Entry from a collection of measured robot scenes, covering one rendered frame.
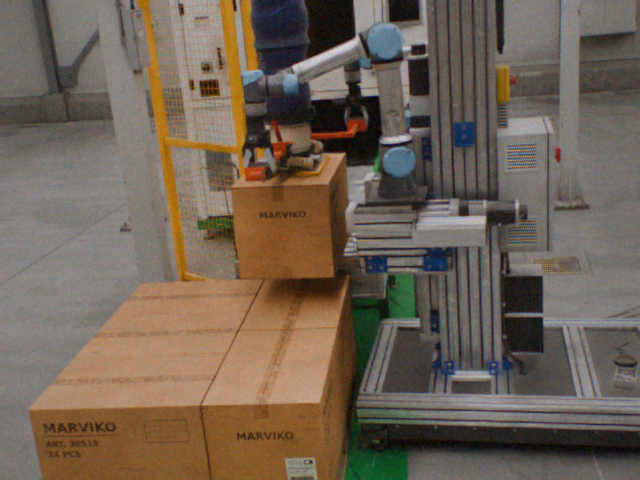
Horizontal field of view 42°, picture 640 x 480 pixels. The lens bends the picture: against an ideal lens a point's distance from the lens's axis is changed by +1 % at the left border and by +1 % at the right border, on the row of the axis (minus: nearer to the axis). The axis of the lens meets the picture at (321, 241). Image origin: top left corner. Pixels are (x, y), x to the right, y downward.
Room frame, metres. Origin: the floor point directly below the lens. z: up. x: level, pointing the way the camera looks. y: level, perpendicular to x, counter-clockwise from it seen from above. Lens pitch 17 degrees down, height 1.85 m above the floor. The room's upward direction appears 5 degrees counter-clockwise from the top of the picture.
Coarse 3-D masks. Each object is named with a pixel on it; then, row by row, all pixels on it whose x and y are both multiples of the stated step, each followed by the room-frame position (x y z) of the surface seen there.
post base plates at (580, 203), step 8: (560, 176) 6.30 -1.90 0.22; (560, 184) 6.29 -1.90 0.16; (560, 192) 6.30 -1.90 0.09; (568, 192) 6.23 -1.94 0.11; (560, 200) 6.26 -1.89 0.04; (568, 200) 6.23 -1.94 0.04; (576, 200) 6.22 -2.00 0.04; (584, 200) 6.15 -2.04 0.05; (560, 208) 6.13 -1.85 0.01; (568, 208) 6.12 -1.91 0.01; (576, 208) 6.11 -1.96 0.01; (584, 208) 6.10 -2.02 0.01; (128, 216) 6.79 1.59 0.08; (128, 224) 6.70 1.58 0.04
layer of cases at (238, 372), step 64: (128, 320) 3.28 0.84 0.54; (192, 320) 3.21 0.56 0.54; (256, 320) 3.15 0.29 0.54; (320, 320) 3.09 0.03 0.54; (64, 384) 2.72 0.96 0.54; (128, 384) 2.67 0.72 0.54; (192, 384) 2.63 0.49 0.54; (256, 384) 2.58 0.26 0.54; (320, 384) 2.54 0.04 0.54; (64, 448) 2.54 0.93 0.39; (128, 448) 2.51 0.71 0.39; (192, 448) 2.48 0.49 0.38; (256, 448) 2.45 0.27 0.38; (320, 448) 2.42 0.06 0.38
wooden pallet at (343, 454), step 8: (352, 376) 3.38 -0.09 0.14; (352, 384) 3.46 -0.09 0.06; (352, 392) 3.45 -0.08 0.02; (352, 400) 3.37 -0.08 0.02; (352, 408) 3.30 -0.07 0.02; (352, 416) 3.25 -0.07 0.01; (344, 424) 2.96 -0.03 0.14; (344, 432) 2.93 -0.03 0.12; (344, 440) 2.94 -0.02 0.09; (344, 448) 2.94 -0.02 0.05; (344, 456) 2.92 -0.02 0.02; (344, 464) 2.87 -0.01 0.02; (336, 472) 2.63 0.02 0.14; (344, 472) 2.82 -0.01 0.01
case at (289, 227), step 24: (336, 168) 3.49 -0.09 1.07; (240, 192) 3.28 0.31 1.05; (264, 192) 3.26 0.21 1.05; (288, 192) 3.25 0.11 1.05; (312, 192) 3.23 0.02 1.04; (336, 192) 3.43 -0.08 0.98; (240, 216) 3.28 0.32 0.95; (264, 216) 3.26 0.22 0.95; (288, 216) 3.25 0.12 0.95; (312, 216) 3.23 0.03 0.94; (336, 216) 3.39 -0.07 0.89; (240, 240) 3.28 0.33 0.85; (264, 240) 3.27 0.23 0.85; (288, 240) 3.25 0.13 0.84; (312, 240) 3.23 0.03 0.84; (336, 240) 3.34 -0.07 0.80; (240, 264) 3.29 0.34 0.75; (264, 264) 3.27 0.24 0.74; (288, 264) 3.25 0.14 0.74; (312, 264) 3.23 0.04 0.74; (336, 264) 3.29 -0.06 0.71
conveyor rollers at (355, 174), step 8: (352, 168) 5.80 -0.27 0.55; (360, 168) 5.79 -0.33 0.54; (368, 168) 5.75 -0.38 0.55; (352, 176) 5.58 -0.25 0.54; (360, 176) 5.57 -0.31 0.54; (352, 184) 5.32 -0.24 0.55; (360, 184) 5.30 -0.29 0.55; (352, 192) 5.13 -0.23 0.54; (360, 192) 5.12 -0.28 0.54; (352, 200) 4.94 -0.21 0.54; (360, 200) 4.94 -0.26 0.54; (352, 240) 4.13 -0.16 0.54; (352, 248) 3.97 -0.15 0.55
